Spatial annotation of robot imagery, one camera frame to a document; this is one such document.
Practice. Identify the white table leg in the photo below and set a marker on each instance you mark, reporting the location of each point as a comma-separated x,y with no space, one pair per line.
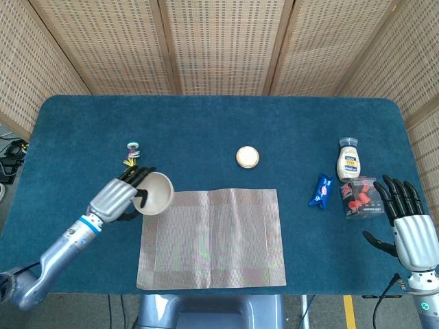
305,312

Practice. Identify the blue felt table cover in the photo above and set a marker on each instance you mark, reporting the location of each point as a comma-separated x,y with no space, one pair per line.
212,120

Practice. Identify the blue snack packet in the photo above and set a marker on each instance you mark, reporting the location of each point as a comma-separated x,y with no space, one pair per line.
320,190

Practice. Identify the squeeze mayonnaise bottle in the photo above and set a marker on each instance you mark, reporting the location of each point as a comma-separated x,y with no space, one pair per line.
350,164

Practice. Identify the clear box with red items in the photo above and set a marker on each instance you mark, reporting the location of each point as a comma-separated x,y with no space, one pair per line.
363,198

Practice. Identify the beige round bowl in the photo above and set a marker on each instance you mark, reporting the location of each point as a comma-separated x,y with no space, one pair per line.
156,195

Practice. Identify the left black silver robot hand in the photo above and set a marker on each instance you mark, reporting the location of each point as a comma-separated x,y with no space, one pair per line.
111,200

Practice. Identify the blue-grey robot torso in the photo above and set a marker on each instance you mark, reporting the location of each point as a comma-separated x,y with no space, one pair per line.
212,312

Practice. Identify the colourful feather shuttlecock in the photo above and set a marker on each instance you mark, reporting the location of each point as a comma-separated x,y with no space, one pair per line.
133,147

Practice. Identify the woven beige placemat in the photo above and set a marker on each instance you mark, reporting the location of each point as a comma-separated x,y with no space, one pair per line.
212,240

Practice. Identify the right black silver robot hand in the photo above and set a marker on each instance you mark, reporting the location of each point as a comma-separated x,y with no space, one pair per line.
416,240

